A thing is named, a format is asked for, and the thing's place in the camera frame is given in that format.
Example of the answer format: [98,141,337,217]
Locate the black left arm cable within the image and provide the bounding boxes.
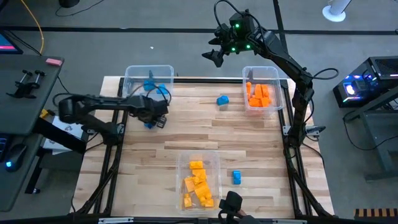
[133,83,172,106]

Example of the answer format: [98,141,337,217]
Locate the white paper booklet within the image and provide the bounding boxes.
[42,115,88,156]

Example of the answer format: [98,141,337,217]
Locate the black computer cable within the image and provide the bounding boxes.
[343,123,398,151]

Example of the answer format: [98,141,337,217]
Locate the black desk leg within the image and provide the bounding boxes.
[24,155,43,195]

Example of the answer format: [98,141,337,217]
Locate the yellow cable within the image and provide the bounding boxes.
[19,0,45,55]

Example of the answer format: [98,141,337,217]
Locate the grey desk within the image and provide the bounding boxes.
[0,55,65,213]

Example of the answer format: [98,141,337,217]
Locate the black floor cable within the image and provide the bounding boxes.
[55,0,106,18]

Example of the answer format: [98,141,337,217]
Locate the orange black striped object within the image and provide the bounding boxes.
[353,208,398,220]

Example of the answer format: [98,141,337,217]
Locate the black computer with coloured lights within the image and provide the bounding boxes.
[332,55,398,109]

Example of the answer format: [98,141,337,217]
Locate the black desk crossbar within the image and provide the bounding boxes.
[32,117,88,156]

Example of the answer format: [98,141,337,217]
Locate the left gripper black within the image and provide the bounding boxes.
[133,95,170,129]

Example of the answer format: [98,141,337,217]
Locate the white floor stand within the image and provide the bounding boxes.
[322,0,354,23]

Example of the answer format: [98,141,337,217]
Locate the computer monitor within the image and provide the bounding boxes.
[0,30,24,55]

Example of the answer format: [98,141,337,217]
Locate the silver metal bracket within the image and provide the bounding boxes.
[272,219,308,224]
[98,217,135,224]

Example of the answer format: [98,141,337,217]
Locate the black round base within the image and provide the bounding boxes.
[58,0,81,9]

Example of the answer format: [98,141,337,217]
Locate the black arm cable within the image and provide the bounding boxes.
[213,0,249,32]
[133,83,172,106]

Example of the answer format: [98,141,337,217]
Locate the black desk cable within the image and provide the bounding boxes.
[57,76,72,94]

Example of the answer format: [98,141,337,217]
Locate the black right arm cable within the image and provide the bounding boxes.
[213,0,249,32]

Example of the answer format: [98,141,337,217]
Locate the clear plastic bin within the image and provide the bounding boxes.
[241,65,284,112]
[123,64,175,100]
[175,151,223,215]

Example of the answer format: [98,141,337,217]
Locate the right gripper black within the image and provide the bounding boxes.
[201,24,243,68]

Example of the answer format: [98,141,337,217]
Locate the yellow black connector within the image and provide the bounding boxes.
[39,108,56,121]

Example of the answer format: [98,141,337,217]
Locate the black metal table frame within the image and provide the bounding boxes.
[74,77,335,224]

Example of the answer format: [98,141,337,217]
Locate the black desk clamp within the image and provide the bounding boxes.
[6,69,46,100]

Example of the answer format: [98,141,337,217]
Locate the grey computer stand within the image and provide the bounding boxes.
[341,90,398,181]

